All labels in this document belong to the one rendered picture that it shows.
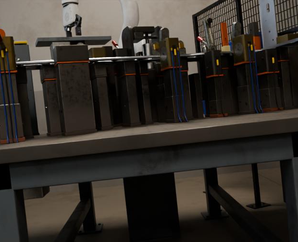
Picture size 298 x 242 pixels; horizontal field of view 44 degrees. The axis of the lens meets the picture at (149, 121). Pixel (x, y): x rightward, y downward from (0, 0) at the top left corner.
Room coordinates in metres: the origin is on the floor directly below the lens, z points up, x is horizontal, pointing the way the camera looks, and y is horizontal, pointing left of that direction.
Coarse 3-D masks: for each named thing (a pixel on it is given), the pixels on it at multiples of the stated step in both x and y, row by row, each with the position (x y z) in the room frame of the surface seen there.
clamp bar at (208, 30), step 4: (204, 20) 2.00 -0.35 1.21; (208, 20) 1.98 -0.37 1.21; (204, 24) 2.01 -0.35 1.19; (208, 24) 2.02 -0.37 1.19; (204, 28) 2.01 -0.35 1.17; (208, 28) 2.01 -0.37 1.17; (208, 32) 2.01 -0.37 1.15; (208, 36) 1.99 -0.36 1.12; (212, 36) 2.00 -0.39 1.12; (208, 40) 1.99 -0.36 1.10; (212, 40) 2.00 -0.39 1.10; (208, 44) 1.99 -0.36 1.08; (212, 44) 2.00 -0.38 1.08
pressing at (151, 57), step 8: (136, 56) 1.60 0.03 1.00; (144, 56) 1.60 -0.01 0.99; (152, 56) 1.61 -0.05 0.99; (184, 56) 1.76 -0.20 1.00; (192, 56) 1.77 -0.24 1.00; (200, 56) 1.82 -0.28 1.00; (16, 64) 1.48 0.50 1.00; (24, 64) 1.49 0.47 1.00; (40, 64) 1.54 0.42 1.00; (88, 64) 1.70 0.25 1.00; (112, 64) 1.74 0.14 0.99
